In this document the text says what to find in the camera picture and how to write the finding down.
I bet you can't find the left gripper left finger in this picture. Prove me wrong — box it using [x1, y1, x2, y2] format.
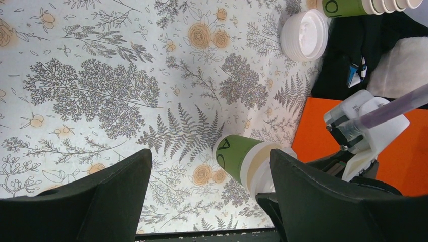
[1, 149, 152, 241]

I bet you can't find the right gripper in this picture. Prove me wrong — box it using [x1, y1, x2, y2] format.
[307, 151, 402, 195]

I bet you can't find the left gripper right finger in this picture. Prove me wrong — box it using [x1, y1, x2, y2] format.
[256, 149, 427, 241]

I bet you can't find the green paper cup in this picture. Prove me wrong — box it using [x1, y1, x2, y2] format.
[213, 135, 264, 185]

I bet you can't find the white plastic lid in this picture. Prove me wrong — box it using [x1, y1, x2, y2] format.
[240, 142, 297, 199]

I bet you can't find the orange paper bag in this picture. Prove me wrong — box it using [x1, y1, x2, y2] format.
[291, 97, 427, 196]

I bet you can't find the black white checkered pillow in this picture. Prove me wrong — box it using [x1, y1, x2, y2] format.
[367, 37, 427, 99]

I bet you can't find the black cloth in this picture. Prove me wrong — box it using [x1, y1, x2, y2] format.
[311, 12, 427, 100]

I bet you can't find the floral tablecloth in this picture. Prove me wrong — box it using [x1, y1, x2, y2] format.
[1, 1, 319, 234]

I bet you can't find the stack of white lids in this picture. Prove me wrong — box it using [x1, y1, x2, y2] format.
[280, 9, 328, 61]

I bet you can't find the stack of paper cups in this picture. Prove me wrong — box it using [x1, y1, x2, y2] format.
[316, 0, 422, 18]

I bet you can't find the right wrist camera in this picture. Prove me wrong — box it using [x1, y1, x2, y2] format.
[324, 89, 411, 183]

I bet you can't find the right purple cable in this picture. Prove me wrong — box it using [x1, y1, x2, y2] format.
[344, 83, 428, 134]

